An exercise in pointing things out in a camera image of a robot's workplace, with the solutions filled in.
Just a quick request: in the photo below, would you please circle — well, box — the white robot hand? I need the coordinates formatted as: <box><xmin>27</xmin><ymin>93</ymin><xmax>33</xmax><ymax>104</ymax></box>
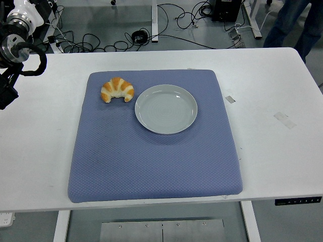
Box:
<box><xmin>11</xmin><ymin>0</ymin><xmax>47</xmax><ymax>27</ymax></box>

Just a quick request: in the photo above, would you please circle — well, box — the golden croissant bread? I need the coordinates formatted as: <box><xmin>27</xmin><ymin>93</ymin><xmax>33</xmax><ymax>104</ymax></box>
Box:
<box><xmin>100</xmin><ymin>77</ymin><xmax>135</xmax><ymax>103</ymax></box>

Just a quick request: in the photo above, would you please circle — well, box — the grey round plate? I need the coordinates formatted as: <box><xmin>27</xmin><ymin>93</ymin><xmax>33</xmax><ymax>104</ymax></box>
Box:
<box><xmin>134</xmin><ymin>84</ymin><xmax>198</xmax><ymax>136</ymax></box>

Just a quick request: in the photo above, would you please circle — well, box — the black cabinet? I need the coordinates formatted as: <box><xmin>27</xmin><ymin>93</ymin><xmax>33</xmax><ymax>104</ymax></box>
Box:
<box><xmin>31</xmin><ymin>24</ymin><xmax>51</xmax><ymax>45</ymax></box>

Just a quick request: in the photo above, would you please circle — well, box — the white background table leg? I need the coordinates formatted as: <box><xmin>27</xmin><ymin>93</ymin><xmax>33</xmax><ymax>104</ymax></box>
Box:
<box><xmin>44</xmin><ymin>22</ymin><xmax>64</xmax><ymax>54</ymax></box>
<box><xmin>242</xmin><ymin>0</ymin><xmax>263</xmax><ymax>40</ymax></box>
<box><xmin>150</xmin><ymin>0</ymin><xmax>160</xmax><ymax>43</ymax></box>

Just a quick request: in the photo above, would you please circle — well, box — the blue quilted mat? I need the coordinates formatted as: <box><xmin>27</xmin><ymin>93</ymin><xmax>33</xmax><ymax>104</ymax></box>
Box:
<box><xmin>67</xmin><ymin>69</ymin><xmax>244</xmax><ymax>204</ymax></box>

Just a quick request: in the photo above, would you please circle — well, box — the black equipment box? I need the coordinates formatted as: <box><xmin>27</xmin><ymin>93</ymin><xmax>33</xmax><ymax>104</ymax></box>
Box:
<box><xmin>211</xmin><ymin>0</ymin><xmax>243</xmax><ymax>23</ymax></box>

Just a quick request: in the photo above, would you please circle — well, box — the white power strip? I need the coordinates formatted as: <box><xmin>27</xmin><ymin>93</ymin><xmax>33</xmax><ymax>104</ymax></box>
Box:
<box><xmin>0</xmin><ymin>212</ymin><xmax>16</xmax><ymax>228</ymax></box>

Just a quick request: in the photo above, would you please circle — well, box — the grey metal foot pedal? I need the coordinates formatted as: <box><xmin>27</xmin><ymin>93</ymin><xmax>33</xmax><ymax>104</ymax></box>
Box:
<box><xmin>228</xmin><ymin>28</ymin><xmax>247</xmax><ymax>49</ymax></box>

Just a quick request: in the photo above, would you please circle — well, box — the white desk leg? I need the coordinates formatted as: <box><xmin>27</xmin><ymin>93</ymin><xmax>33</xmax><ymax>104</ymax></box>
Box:
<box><xmin>52</xmin><ymin>210</ymin><xmax>72</xmax><ymax>242</ymax></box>
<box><xmin>240</xmin><ymin>201</ymin><xmax>262</xmax><ymax>242</ymax></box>

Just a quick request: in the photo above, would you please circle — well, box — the person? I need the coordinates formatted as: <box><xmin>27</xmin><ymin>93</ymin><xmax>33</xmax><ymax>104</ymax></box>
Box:
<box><xmin>263</xmin><ymin>0</ymin><xmax>323</xmax><ymax>64</ymax></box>

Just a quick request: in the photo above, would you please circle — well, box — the long clear tape strip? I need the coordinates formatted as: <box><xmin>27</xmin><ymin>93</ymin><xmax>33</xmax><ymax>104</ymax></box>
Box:
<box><xmin>273</xmin><ymin>111</ymin><xmax>297</xmax><ymax>130</ymax></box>

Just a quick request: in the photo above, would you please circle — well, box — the black desk control panel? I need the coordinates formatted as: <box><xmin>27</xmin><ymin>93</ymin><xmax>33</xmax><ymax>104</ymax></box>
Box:
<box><xmin>274</xmin><ymin>196</ymin><xmax>323</xmax><ymax>207</ymax></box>

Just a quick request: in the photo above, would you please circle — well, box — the coiled black cable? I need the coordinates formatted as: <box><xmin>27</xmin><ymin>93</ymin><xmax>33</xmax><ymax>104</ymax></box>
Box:
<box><xmin>131</xmin><ymin>29</ymin><xmax>150</xmax><ymax>44</ymax></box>

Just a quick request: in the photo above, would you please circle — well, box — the long black floor cable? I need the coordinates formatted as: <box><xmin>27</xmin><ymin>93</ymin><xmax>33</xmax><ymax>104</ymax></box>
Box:
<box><xmin>52</xmin><ymin>28</ymin><xmax>218</xmax><ymax>54</ymax></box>

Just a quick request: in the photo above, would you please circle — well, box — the looped black floor cable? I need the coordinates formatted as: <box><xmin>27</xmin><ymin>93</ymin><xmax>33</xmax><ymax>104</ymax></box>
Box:
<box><xmin>174</xmin><ymin>2</ymin><xmax>213</xmax><ymax>30</ymax></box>

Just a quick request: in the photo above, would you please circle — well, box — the white floor cable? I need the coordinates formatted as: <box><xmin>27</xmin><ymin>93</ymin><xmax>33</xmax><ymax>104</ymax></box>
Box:
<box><xmin>234</xmin><ymin>9</ymin><xmax>275</xmax><ymax>32</ymax></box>

